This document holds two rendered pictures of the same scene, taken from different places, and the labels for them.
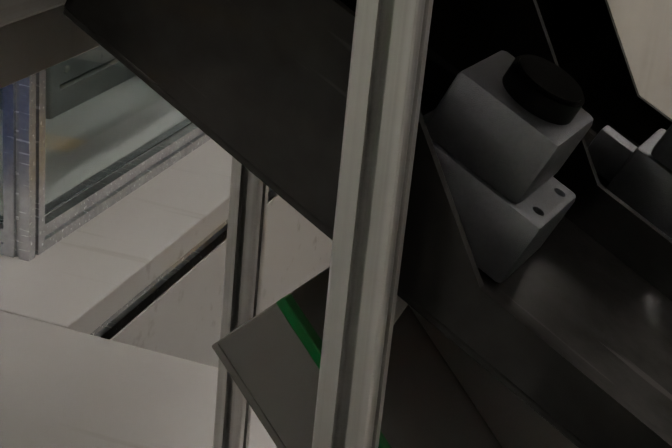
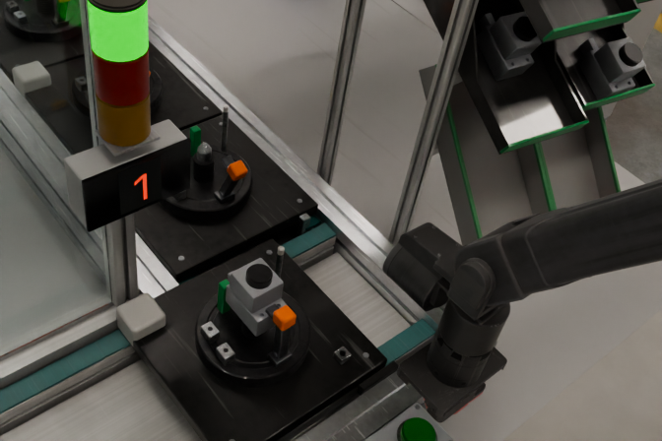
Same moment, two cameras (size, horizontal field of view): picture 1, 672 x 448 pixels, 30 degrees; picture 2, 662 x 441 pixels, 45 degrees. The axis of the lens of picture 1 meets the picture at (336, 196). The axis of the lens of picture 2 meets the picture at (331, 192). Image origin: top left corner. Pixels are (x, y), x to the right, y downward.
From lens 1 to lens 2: 0.61 m
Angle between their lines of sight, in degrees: 31
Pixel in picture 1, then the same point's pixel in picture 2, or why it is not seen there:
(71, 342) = (437, 41)
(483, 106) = (502, 29)
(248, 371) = (425, 81)
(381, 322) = (445, 81)
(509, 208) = (502, 60)
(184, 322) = not seen: hidden behind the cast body
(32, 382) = (415, 53)
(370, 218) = (448, 53)
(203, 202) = not seen: outside the picture
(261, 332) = (430, 71)
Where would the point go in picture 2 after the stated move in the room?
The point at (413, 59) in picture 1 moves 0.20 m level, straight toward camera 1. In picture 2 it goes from (465, 17) to (366, 93)
